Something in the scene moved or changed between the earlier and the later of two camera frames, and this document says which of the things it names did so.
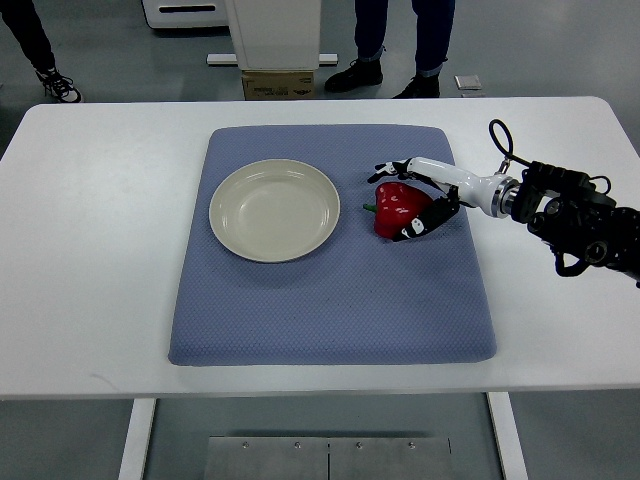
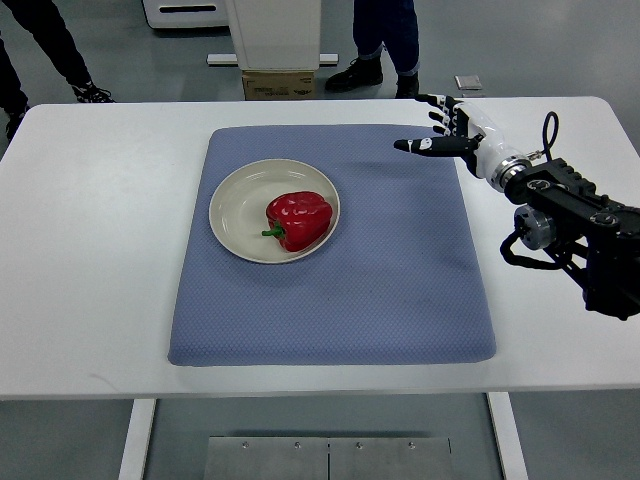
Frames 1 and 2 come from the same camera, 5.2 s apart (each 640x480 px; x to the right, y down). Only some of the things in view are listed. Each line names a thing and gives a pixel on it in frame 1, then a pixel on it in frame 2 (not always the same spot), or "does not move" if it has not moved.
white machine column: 276,34 does not move
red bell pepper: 396,206 → 298,219
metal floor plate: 328,458 does not move
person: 24,21 → 44,21
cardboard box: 278,85 does not move
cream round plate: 274,210 does not move
